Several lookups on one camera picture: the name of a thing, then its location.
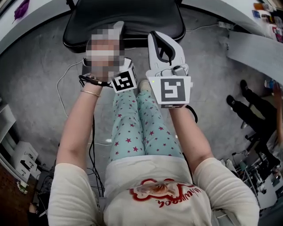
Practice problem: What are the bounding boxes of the person's star print legs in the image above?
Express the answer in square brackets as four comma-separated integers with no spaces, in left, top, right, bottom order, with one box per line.
[108,88,184,164]

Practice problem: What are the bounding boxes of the person's left forearm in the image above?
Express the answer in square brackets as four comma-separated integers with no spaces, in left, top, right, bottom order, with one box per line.
[56,76,105,166]

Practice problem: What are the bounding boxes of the person's right forearm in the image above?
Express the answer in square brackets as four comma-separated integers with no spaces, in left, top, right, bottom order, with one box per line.
[169,105,214,175]

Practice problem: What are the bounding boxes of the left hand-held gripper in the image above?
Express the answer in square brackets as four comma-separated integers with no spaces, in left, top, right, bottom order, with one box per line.
[81,21,138,93]

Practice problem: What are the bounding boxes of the white drawer cabinet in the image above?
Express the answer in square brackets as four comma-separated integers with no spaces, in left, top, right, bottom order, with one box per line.
[10,141,39,184]

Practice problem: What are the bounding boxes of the metal wire rack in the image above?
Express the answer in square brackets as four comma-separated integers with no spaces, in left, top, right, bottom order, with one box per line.
[234,152,283,200]

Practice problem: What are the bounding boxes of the black hair tie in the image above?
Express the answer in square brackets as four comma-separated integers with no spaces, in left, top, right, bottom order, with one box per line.
[79,74,113,89]

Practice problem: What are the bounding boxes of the white power strip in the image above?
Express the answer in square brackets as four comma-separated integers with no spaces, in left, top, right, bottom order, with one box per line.
[218,21,234,30]

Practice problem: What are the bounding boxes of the person's left hand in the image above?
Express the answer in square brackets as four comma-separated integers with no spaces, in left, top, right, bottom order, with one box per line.
[85,28,125,81]

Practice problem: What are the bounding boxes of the thin gold bracelet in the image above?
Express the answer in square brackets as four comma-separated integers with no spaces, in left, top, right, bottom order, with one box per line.
[80,89,101,98]

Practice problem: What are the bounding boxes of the person's white shoe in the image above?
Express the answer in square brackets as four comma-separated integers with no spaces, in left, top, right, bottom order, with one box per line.
[138,79,152,92]

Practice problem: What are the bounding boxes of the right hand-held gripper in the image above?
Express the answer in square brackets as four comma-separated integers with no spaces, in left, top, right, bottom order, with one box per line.
[145,31,194,109]

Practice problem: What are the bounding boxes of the black folding chair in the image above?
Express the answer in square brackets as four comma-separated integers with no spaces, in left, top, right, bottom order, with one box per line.
[63,0,186,54]

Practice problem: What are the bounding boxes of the black cable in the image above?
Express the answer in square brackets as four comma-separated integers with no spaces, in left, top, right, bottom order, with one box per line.
[88,114,106,197]
[182,105,199,184]

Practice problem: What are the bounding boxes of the dark grey cloth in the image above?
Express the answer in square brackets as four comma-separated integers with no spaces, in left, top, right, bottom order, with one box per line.
[36,164,56,200]

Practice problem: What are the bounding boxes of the person's white printed shirt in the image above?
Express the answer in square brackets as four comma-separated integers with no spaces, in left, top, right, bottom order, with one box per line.
[47,155,260,226]

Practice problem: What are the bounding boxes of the purple cloth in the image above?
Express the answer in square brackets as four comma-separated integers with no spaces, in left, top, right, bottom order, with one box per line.
[12,0,31,24]

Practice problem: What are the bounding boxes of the colourful plastic bag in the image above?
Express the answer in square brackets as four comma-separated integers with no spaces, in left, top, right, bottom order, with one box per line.
[268,15,283,44]

